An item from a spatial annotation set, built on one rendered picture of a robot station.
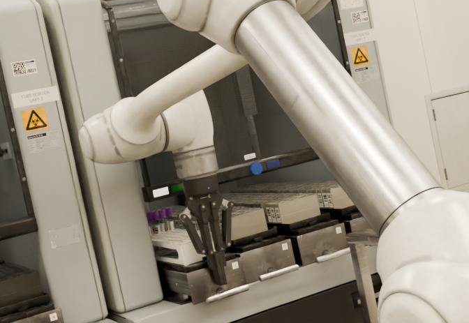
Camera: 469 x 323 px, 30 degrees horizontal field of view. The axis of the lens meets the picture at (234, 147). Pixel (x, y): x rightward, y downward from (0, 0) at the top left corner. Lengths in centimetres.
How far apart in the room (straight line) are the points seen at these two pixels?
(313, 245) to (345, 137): 99
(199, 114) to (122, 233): 33
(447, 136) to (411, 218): 288
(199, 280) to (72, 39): 59
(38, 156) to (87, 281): 29
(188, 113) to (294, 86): 67
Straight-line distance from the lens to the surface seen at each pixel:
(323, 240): 209
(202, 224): 187
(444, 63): 393
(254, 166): 205
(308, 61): 117
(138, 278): 198
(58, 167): 192
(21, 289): 189
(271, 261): 202
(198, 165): 183
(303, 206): 215
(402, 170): 108
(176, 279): 194
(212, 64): 160
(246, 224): 207
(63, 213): 192
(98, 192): 194
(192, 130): 181
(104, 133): 173
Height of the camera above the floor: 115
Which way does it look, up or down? 3 degrees down
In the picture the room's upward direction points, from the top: 12 degrees counter-clockwise
